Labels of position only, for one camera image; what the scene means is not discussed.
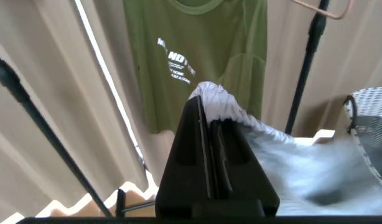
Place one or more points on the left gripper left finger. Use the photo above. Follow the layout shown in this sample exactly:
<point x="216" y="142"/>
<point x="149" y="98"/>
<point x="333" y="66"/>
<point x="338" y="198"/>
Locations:
<point x="181" y="180"/>

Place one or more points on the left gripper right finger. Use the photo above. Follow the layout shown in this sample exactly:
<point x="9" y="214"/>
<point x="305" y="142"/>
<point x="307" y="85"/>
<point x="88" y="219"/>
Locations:
<point x="247" y="183"/>

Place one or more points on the pale grey garment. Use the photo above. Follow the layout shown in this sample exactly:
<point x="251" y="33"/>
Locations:
<point x="303" y="168"/>

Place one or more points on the green printed shirt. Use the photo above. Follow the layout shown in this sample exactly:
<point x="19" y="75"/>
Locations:
<point x="209" y="46"/>

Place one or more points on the pink clothes hanger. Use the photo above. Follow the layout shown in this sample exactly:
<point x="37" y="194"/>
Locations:
<point x="334" y="15"/>

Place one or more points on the white laundry basket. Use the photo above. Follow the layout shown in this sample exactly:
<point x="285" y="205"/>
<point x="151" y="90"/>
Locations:
<point x="374" y="102"/>

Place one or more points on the black clothes rack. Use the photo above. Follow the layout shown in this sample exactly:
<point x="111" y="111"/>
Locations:
<point x="315" y="31"/>

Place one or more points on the beige curtain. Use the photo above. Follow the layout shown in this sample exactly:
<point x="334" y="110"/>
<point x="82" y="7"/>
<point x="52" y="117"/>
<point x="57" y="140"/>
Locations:
<point x="54" y="77"/>

